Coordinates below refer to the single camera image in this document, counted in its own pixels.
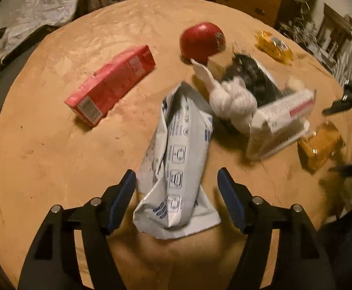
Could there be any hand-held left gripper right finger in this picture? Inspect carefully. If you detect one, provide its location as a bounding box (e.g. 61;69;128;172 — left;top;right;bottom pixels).
217;167;337;290

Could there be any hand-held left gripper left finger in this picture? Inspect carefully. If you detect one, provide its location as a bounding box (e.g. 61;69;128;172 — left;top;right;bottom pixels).
18;169;137;290

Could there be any yellow wrapper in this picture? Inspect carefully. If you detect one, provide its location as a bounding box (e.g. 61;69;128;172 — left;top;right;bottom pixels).
297;121;346;173

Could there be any white printed plastic bag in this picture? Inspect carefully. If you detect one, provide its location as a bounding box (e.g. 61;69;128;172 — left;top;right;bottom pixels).
133;81;222;240

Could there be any black snack packet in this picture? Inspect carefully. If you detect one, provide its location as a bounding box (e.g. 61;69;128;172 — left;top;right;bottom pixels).
221;52;296;133

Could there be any white tissue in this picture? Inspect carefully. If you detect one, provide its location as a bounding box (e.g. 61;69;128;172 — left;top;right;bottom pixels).
192;60;258;133

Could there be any white box with red stripe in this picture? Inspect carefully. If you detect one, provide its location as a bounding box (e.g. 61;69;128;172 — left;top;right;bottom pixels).
245;88;317;161

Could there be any tangled dried plant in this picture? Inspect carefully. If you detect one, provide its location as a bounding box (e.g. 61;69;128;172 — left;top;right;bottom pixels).
279;0;322;52

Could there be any yellow snack packet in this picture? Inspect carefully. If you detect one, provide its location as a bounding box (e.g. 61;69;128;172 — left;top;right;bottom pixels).
255;30;294;65

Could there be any red carton box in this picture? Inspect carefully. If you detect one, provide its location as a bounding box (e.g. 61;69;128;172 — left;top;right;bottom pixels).
65;45;157;126

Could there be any red round ball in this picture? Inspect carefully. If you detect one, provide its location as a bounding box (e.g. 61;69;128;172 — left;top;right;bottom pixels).
180;22;226;58

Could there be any white plastic sheet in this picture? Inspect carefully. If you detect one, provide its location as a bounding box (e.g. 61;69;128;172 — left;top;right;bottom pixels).
0;0;80;62

